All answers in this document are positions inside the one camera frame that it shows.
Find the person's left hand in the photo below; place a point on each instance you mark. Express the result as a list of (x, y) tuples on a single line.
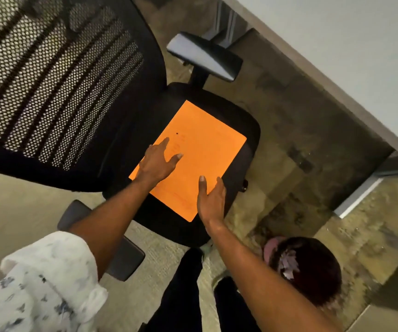
[(154, 165)]

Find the person's right hand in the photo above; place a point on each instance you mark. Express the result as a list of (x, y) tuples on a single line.
[(212, 207)]

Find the person's right thumb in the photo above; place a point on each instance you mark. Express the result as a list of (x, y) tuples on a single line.
[(202, 188)]

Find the person's left thumb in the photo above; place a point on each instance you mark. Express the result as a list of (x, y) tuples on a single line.
[(176, 159)]

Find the person's left forearm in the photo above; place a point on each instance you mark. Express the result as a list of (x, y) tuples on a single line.
[(112, 221)]

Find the person's right forearm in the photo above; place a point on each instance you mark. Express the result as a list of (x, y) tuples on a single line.
[(254, 273)]

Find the orange paper envelope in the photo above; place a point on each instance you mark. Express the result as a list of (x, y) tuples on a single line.
[(202, 141)]

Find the black chair caster wheel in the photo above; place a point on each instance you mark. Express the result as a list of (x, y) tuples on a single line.
[(244, 185)]

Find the black chair seat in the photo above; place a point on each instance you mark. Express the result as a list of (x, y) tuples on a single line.
[(238, 117)]

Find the black chair armrest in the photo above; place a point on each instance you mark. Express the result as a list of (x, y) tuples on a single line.
[(127, 259), (205, 55)]

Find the black trousers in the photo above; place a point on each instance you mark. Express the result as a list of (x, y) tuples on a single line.
[(180, 293)]

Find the white flower hair clip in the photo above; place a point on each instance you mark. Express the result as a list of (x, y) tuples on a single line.
[(287, 264)]

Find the grey metal desk leg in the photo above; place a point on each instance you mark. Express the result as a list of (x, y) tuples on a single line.
[(226, 27)]

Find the black mesh chair backrest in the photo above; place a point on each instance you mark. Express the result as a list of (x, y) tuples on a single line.
[(46, 82)]

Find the white metal desk leg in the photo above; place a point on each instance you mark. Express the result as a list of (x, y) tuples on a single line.
[(358, 197)]

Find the white floral shirt sleeve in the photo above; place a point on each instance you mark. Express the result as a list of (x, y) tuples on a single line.
[(43, 290)]

